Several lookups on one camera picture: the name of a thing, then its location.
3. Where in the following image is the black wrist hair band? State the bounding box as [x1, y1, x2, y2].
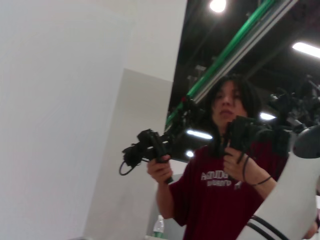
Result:
[251, 175, 273, 186]

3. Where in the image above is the person's left hand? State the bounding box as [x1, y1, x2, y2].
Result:
[221, 147, 250, 182]

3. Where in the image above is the person's right forearm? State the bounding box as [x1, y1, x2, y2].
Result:
[155, 178, 177, 221]

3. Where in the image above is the person in maroon shirt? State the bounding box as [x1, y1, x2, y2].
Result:
[156, 73, 280, 240]

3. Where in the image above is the grey aluminium ceiling rail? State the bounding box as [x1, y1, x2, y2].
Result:
[194, 0, 301, 103]

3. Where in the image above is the round ceiling lamp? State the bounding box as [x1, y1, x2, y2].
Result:
[208, 0, 227, 12]

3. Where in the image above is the person's right hand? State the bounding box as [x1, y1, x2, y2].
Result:
[146, 154, 174, 186]

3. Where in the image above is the person's left forearm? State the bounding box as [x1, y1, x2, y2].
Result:
[238, 156, 280, 203]

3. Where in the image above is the clear green-label plastic bottle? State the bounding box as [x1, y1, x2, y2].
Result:
[152, 214, 166, 238]

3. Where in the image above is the green ceiling pipe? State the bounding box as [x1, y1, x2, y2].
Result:
[164, 0, 283, 126]

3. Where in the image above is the black handheld teleoperation controller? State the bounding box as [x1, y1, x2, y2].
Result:
[119, 128, 176, 185]
[224, 114, 292, 166]

